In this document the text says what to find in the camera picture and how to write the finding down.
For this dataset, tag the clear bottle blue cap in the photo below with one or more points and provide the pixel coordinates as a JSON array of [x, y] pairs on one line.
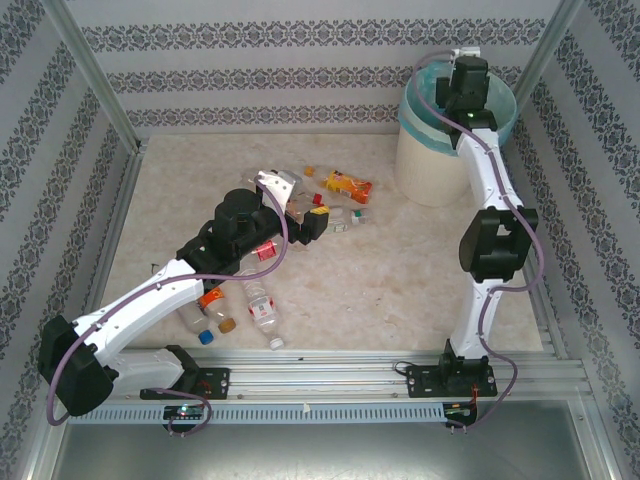
[[194, 320]]

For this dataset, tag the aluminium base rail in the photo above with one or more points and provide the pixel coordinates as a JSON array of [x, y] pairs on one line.
[[320, 372]]

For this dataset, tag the water bottle white cap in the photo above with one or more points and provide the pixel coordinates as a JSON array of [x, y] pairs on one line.
[[262, 310]]

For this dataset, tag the turquoise plastic bin liner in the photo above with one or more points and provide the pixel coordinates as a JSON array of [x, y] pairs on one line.
[[500, 105]]

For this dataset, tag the crushed bottle red label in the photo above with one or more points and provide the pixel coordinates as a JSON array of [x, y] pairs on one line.
[[266, 251]]

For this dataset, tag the aluminium side rail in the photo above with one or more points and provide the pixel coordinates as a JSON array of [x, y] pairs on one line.
[[120, 220], [552, 330]]

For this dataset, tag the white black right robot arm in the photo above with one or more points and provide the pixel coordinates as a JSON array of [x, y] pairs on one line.
[[487, 170]]

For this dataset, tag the small controller board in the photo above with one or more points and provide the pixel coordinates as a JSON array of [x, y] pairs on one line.
[[185, 411], [457, 409]]

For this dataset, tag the white tape piece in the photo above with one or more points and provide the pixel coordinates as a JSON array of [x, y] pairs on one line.
[[307, 408]]

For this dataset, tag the aluminium frame post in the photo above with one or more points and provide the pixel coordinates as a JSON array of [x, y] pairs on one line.
[[545, 55], [90, 70]]

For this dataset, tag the grey metal base plate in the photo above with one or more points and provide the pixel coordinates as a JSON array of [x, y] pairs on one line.
[[320, 455]]

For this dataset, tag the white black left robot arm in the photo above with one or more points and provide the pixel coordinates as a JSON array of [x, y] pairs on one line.
[[140, 305]]

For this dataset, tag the clear bottle orange cap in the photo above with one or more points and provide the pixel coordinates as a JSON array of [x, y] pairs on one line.
[[220, 312]]

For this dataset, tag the white ribbed plastic bin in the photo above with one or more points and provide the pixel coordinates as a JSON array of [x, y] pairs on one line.
[[425, 175]]

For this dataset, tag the orange juice bottle yellow cap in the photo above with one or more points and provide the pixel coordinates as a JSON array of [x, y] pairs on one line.
[[345, 186]]

